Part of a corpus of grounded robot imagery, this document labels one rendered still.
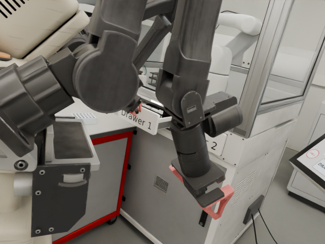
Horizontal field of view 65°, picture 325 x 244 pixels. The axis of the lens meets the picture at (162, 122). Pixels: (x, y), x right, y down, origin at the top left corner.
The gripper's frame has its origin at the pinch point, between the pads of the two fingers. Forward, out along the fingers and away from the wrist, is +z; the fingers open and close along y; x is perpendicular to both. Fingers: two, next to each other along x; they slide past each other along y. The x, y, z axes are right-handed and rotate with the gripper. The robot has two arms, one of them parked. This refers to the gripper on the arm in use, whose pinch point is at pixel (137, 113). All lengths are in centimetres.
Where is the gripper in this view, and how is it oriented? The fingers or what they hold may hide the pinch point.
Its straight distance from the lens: 131.4
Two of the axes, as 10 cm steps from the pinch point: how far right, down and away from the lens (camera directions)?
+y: 5.9, -7.5, 3.1
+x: -7.4, -3.5, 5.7
